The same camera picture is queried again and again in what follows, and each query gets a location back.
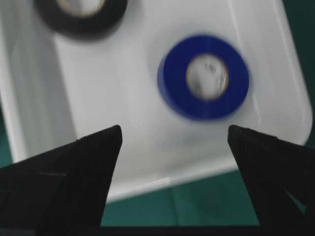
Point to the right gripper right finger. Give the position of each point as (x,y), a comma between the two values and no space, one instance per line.
(279,177)

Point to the black tape roll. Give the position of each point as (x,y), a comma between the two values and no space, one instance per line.
(73,24)

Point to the blue tape roll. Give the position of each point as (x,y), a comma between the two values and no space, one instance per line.
(203,78)

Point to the white plastic tray case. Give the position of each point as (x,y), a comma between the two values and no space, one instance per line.
(123,98)

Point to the green table cloth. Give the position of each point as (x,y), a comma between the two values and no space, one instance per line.
(177,206)

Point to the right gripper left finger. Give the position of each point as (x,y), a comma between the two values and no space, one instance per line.
(61,190)

